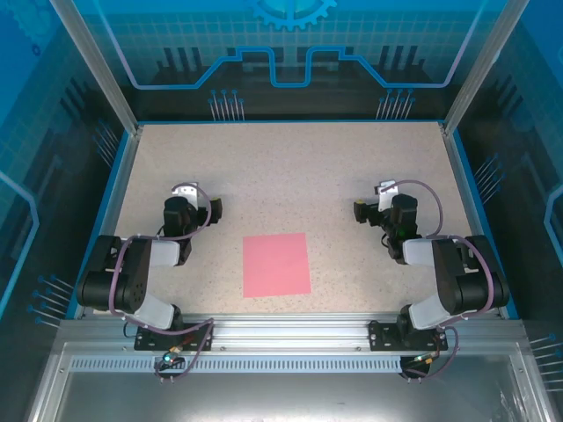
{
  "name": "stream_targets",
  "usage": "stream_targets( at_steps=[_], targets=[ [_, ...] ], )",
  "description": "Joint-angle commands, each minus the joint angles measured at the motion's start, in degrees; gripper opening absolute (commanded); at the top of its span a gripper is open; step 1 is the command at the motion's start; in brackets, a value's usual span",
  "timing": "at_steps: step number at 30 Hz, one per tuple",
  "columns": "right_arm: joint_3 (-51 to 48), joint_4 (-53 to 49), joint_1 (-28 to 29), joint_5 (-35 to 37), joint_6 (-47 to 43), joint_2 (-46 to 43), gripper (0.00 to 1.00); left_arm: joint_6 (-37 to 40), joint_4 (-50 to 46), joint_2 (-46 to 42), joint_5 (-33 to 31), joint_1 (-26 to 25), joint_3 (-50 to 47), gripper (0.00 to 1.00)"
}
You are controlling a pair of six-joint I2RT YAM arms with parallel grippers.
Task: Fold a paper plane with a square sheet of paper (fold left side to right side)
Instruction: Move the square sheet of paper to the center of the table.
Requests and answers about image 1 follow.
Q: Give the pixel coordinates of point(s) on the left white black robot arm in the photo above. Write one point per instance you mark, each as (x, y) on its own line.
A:
(132, 281)

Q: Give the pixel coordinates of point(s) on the steel sheet tray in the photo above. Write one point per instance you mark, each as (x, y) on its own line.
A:
(286, 400)

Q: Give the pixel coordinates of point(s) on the blue table edge strip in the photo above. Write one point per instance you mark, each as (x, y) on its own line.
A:
(484, 220)
(98, 220)
(290, 121)

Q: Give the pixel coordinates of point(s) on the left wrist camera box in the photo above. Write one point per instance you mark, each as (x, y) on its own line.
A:
(187, 193)

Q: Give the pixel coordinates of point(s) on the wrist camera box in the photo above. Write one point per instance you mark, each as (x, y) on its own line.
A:
(387, 195)
(187, 193)

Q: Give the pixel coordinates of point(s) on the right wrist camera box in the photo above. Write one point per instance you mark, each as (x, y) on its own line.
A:
(387, 195)

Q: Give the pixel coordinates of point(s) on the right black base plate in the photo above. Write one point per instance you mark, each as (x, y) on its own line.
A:
(380, 336)

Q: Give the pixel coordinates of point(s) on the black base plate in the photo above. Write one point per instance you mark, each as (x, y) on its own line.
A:
(143, 340)
(380, 336)

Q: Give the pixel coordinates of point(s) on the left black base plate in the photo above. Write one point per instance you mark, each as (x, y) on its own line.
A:
(143, 340)

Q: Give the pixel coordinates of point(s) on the aluminium frame post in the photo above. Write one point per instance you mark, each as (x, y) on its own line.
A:
(99, 66)
(478, 66)

